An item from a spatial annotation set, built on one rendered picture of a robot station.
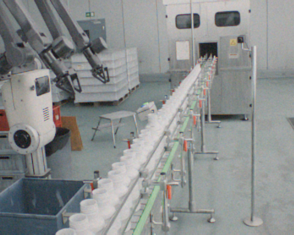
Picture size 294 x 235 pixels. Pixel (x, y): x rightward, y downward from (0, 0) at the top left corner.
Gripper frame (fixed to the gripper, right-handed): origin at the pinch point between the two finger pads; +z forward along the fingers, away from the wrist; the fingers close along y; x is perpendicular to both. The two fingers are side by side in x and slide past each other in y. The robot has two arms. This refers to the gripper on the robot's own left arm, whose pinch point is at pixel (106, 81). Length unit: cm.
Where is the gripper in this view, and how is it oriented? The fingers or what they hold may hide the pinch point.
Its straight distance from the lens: 195.1
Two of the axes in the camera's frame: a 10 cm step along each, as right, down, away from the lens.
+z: 5.2, 8.5, 0.9
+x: -8.4, 4.9, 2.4
